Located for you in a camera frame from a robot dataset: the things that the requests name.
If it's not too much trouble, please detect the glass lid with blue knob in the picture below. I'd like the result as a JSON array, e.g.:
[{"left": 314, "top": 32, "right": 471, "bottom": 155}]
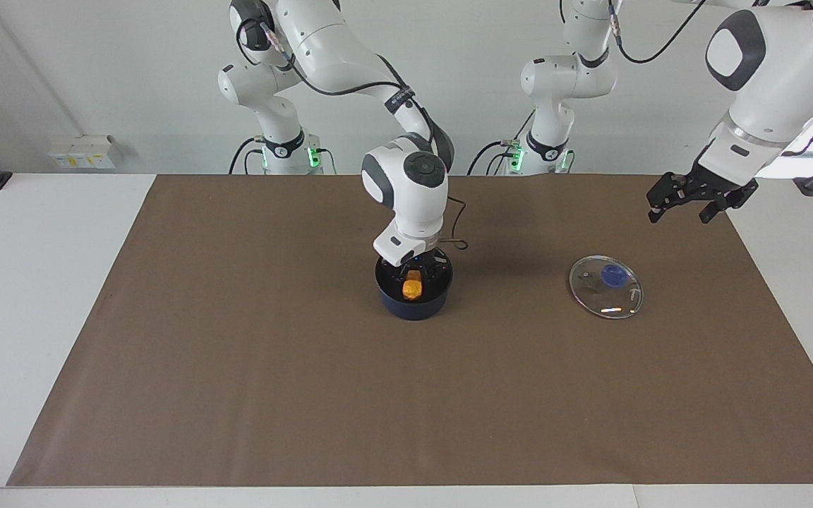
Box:
[{"left": 568, "top": 255, "right": 644, "bottom": 320}]

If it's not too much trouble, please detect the dark blue saucepan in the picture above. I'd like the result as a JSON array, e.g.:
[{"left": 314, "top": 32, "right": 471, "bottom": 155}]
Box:
[{"left": 375, "top": 250, "right": 454, "bottom": 322}]

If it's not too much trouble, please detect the brown table mat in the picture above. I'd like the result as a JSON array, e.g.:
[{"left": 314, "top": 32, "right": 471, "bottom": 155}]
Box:
[{"left": 6, "top": 174, "right": 813, "bottom": 488}]

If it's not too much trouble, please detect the white box with yellow labels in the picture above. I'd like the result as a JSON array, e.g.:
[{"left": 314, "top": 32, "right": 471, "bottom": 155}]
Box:
[{"left": 49, "top": 135, "right": 116, "bottom": 170}]

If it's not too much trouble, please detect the black left base cable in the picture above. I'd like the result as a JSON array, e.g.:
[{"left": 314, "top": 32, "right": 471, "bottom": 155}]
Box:
[{"left": 468, "top": 140, "right": 520, "bottom": 175}]

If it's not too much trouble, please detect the black base cable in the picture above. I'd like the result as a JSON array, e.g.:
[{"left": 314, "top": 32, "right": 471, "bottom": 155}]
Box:
[
  {"left": 229, "top": 138, "right": 266, "bottom": 175},
  {"left": 468, "top": 140, "right": 520, "bottom": 175}
]

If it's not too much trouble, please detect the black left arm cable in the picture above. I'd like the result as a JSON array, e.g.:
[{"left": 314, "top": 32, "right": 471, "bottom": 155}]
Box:
[{"left": 608, "top": 0, "right": 813, "bottom": 159}]

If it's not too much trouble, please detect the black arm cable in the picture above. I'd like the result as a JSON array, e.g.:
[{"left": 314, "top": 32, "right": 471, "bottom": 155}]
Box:
[
  {"left": 608, "top": 0, "right": 813, "bottom": 159},
  {"left": 237, "top": 18, "right": 471, "bottom": 251}
]

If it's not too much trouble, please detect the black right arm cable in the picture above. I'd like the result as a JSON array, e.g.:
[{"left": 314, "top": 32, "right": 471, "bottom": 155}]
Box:
[{"left": 237, "top": 18, "right": 471, "bottom": 251}]

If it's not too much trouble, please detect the black right base cable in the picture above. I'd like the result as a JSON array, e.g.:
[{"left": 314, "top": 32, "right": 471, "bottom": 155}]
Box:
[{"left": 229, "top": 138, "right": 266, "bottom": 175}]

